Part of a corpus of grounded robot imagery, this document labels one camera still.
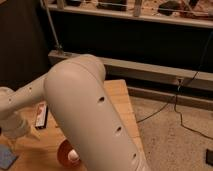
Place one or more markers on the blue cloth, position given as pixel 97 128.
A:
pixel 7 157

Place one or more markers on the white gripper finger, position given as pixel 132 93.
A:
pixel 11 143
pixel 34 134

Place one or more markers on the white egg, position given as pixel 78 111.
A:
pixel 73 156

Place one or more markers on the wooden shelf with clutter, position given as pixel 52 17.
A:
pixel 194 13

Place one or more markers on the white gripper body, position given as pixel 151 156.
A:
pixel 14 126

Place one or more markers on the red bowl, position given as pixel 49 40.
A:
pixel 62 155

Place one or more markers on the black box on floor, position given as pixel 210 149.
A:
pixel 209 157

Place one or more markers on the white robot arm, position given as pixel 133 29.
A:
pixel 75 94

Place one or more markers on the metal pole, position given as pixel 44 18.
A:
pixel 57 44

